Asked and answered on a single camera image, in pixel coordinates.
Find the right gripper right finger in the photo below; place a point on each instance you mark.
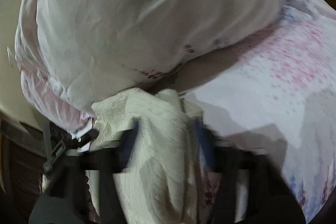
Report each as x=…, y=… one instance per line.
x=269, y=199

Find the dark wooden furniture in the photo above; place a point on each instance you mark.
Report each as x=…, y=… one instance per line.
x=22, y=158

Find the cream cable-knit sweater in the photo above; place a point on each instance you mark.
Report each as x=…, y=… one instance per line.
x=159, y=186

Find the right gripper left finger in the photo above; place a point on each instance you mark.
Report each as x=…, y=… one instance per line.
x=64, y=199

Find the pink floral quilt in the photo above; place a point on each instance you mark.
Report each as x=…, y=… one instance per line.
x=73, y=53

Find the floral bed sheet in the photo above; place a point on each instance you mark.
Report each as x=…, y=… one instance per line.
x=279, y=95

